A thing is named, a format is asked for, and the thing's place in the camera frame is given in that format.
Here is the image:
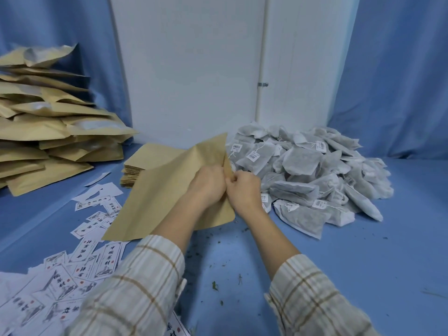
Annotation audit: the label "blue table cover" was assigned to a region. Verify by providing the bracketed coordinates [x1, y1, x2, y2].
[0, 143, 448, 336]

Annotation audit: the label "person's right hand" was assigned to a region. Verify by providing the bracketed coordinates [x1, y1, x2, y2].
[225, 170, 265, 217]

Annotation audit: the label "person's left hand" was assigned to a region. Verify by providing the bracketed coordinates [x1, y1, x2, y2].
[187, 166, 228, 207]

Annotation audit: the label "white wall pipe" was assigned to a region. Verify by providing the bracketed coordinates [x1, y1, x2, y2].
[254, 0, 272, 125]

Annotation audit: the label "kraft pouch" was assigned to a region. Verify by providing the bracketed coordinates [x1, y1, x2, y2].
[101, 133, 236, 242]

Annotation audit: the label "blue curtain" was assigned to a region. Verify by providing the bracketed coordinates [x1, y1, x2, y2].
[327, 0, 448, 161]
[0, 0, 133, 137]

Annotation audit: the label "pile of white tea bags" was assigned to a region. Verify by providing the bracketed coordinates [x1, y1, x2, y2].
[225, 121, 394, 240]

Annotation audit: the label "pile of kraft pouches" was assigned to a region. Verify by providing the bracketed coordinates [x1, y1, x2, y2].
[0, 43, 139, 197]

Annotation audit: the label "white paper labels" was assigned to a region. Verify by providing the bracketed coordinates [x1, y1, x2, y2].
[0, 171, 191, 336]

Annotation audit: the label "stack of kraft pouches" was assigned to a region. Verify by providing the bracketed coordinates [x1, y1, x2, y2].
[120, 142, 196, 189]

